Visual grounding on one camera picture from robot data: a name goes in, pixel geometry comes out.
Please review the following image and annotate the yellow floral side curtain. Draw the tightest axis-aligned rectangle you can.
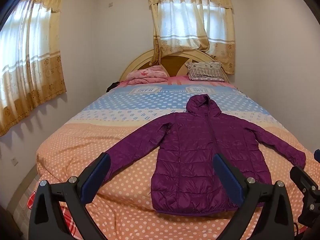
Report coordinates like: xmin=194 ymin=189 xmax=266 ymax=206
xmin=0 ymin=0 xmax=67 ymax=137

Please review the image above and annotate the purple hooded puffer jacket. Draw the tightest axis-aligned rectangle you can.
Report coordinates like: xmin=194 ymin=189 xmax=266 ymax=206
xmin=104 ymin=94 xmax=307 ymax=215

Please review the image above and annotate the polka dot bed sheet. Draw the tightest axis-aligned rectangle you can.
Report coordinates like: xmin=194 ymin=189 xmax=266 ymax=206
xmin=35 ymin=75 xmax=320 ymax=240

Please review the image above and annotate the cream wooden headboard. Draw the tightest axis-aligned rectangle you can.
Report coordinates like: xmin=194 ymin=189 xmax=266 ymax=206
xmin=120 ymin=49 xmax=230 ymax=82

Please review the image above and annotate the pink folded blanket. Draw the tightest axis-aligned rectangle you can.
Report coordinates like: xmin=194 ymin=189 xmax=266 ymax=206
xmin=126 ymin=65 xmax=168 ymax=85

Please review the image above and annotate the red plaid cloth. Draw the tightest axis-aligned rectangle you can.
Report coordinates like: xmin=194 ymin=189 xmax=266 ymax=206
xmin=27 ymin=189 xmax=83 ymax=240

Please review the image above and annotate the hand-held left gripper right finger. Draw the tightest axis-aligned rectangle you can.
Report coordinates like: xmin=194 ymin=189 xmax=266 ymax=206
xmin=212 ymin=153 xmax=293 ymax=240

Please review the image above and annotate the striped heart print pillow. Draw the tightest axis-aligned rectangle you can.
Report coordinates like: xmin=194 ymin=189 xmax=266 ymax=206
xmin=185 ymin=62 xmax=225 ymax=81

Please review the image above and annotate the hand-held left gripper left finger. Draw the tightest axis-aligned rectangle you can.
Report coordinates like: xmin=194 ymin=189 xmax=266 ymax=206
xmin=28 ymin=152 xmax=112 ymax=240

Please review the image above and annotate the black cloth item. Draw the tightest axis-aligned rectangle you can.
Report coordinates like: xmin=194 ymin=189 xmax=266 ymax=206
xmin=106 ymin=81 xmax=121 ymax=93

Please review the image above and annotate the yellow floral curtain with valance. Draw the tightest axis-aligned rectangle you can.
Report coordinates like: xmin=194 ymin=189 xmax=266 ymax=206
xmin=147 ymin=0 xmax=235 ymax=75

